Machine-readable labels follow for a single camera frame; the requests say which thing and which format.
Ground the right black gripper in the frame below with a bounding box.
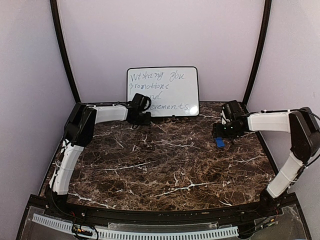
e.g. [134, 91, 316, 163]
[212, 121, 241, 139]

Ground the blue whiteboard eraser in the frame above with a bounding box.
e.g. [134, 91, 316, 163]
[214, 137, 225, 149]

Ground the white whiteboard with black frame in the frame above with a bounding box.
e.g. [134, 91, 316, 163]
[126, 66, 200, 118]

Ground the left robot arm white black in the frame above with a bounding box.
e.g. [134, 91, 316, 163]
[45, 101, 151, 199]

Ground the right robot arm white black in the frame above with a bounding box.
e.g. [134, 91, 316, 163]
[212, 106, 320, 217]

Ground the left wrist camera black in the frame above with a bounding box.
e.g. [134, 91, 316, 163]
[131, 93, 152, 112]

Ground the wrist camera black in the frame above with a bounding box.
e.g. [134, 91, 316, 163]
[221, 100, 245, 122]
[131, 93, 152, 112]

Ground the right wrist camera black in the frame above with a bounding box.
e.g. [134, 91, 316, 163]
[221, 100, 245, 122]

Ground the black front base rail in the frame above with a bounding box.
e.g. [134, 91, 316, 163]
[22, 193, 301, 227]

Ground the right black frame post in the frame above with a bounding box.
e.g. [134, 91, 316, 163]
[241, 0, 273, 108]

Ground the black frame post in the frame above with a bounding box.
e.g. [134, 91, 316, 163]
[49, 0, 81, 103]
[241, 0, 273, 108]

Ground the white slotted cable duct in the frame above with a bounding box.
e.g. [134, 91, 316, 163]
[32, 213, 239, 240]

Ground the left black frame post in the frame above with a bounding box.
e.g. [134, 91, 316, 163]
[49, 0, 81, 103]

